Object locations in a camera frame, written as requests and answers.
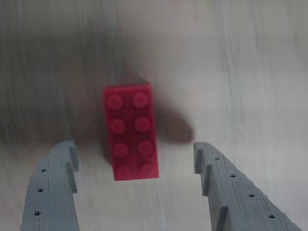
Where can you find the red lego block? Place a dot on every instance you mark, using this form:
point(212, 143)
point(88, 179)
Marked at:
point(131, 130)

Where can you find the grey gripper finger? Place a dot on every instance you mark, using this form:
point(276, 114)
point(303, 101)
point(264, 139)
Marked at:
point(235, 197)
point(50, 192)

